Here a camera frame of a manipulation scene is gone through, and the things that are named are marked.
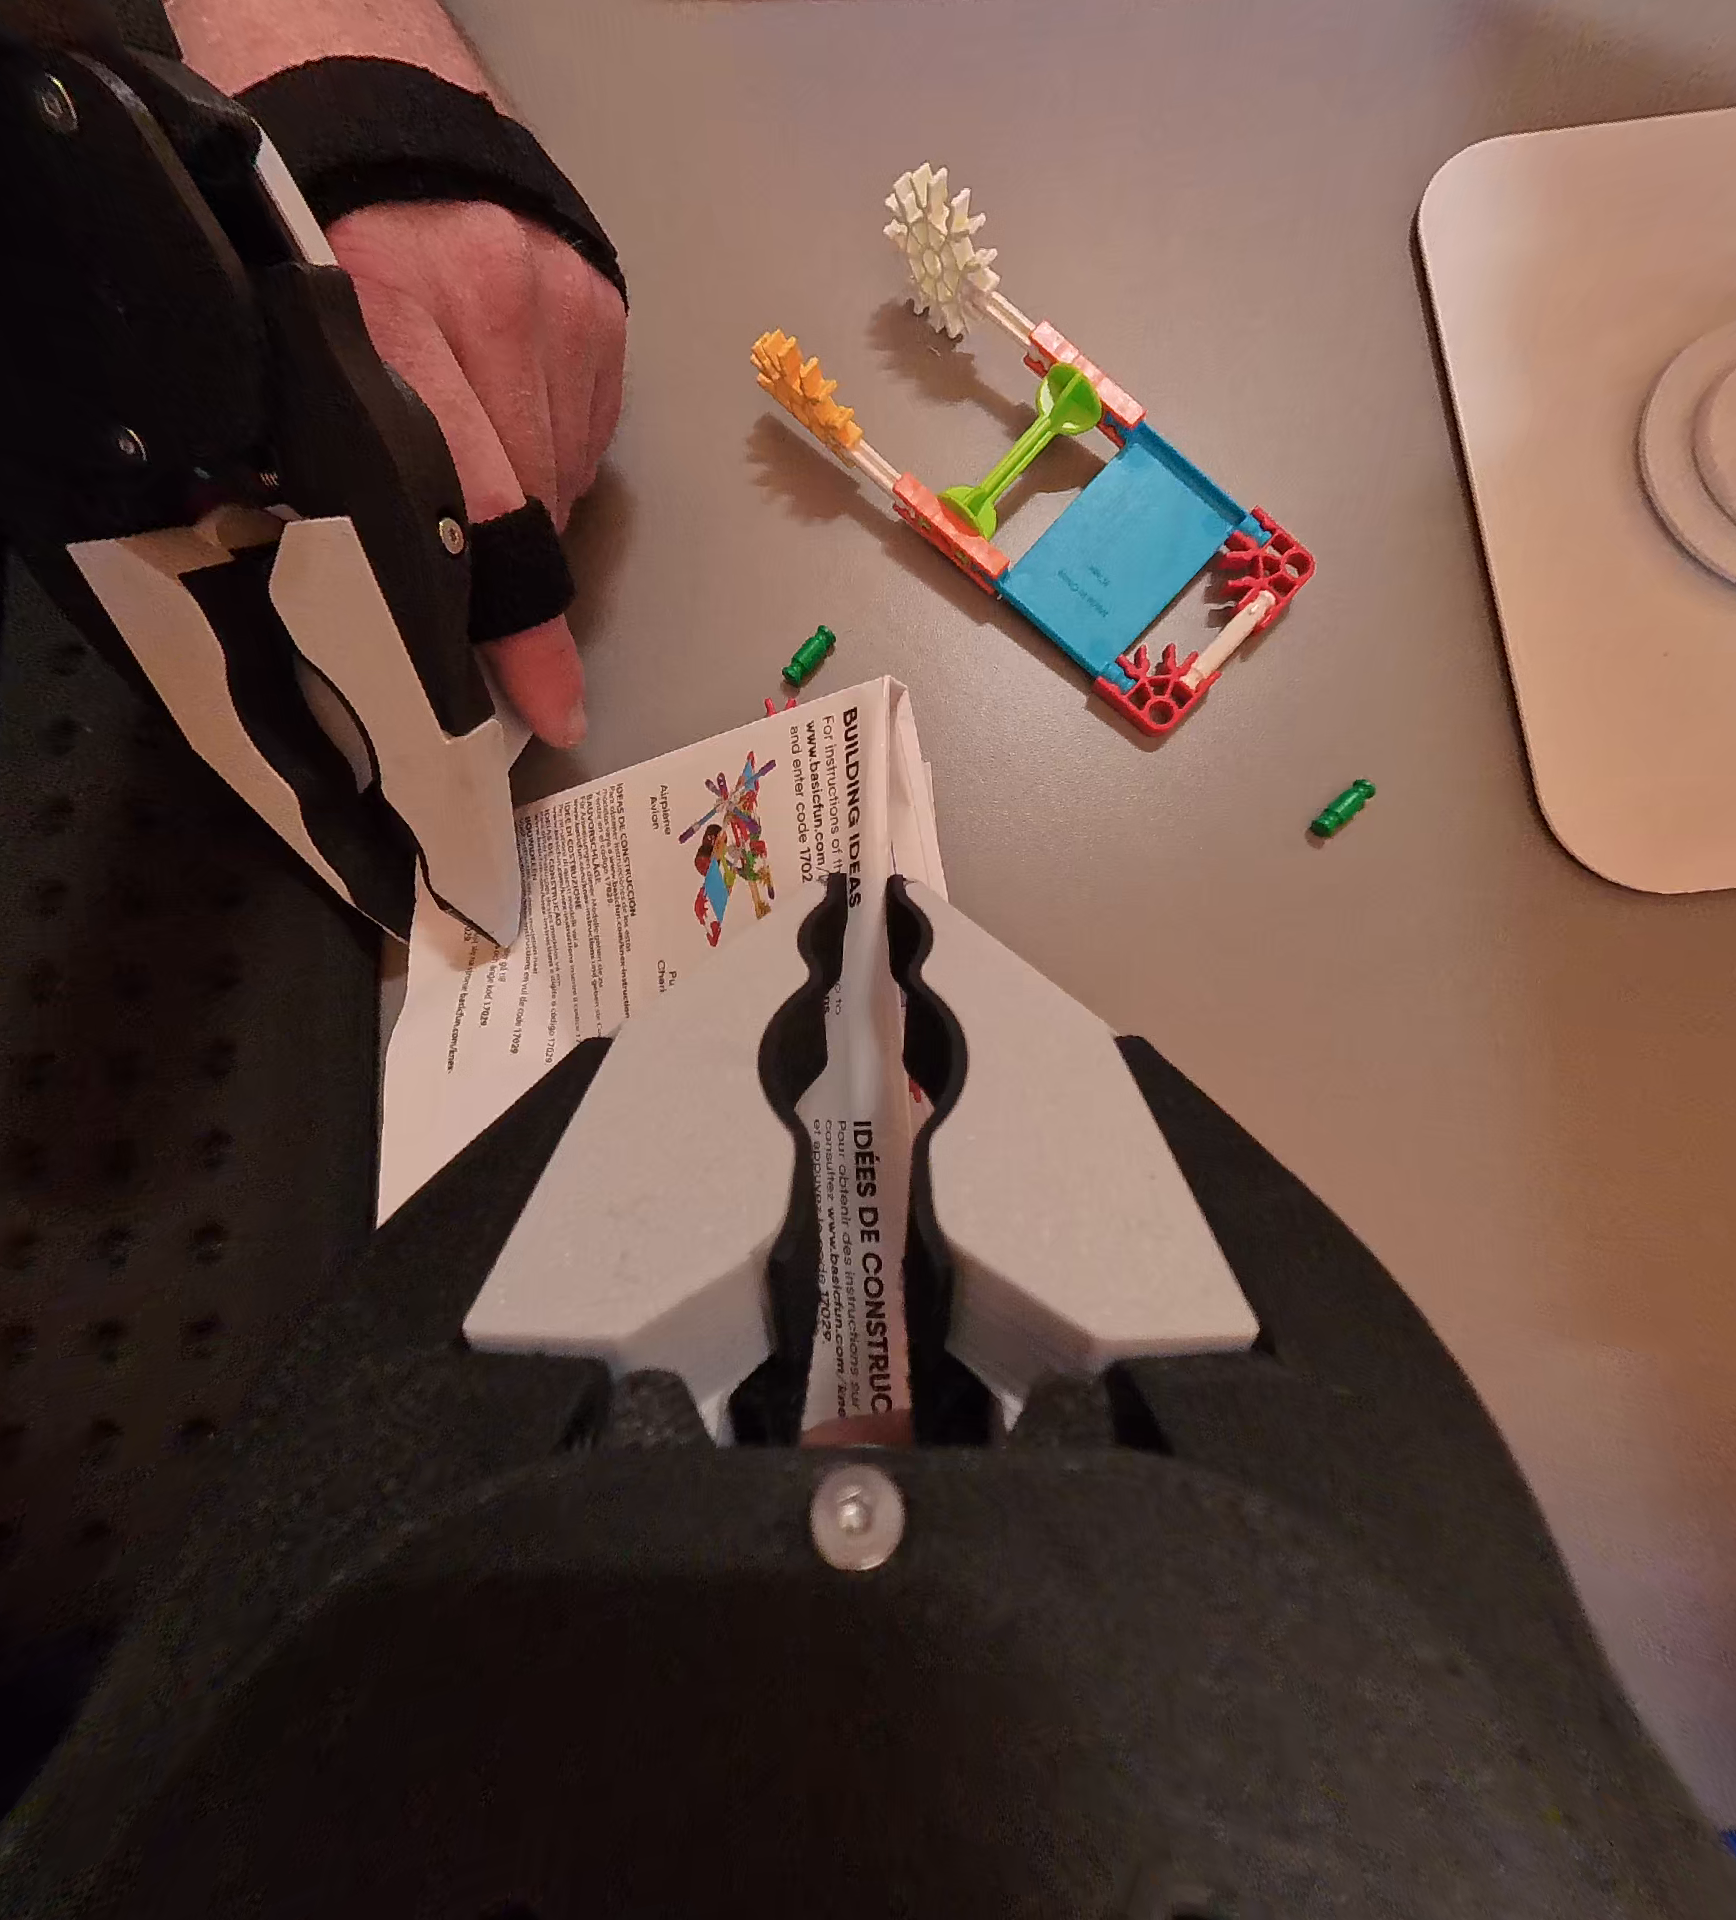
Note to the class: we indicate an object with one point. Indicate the person's left forearm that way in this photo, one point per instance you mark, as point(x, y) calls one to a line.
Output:
point(329, 38)

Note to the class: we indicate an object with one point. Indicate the person's left hand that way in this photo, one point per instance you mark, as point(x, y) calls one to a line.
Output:
point(509, 360)

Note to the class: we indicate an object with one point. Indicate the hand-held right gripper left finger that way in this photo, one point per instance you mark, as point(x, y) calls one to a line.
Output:
point(643, 1185)

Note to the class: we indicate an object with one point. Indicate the black perforated panel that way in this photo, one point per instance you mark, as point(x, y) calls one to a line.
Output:
point(133, 1124)

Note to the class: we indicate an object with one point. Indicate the short green toy rod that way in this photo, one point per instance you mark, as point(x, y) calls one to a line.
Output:
point(809, 656)
point(1342, 811)

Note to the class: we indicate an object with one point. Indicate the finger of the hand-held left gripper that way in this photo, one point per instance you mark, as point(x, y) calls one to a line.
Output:
point(163, 645)
point(358, 630)

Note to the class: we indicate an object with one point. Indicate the instruction leaflet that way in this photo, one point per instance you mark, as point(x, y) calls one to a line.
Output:
point(583, 961)

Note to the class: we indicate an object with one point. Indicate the colourful toy construction model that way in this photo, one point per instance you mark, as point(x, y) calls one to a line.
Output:
point(1122, 549)

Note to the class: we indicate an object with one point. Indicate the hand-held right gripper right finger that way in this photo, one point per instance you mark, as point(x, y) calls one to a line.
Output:
point(1078, 1185)

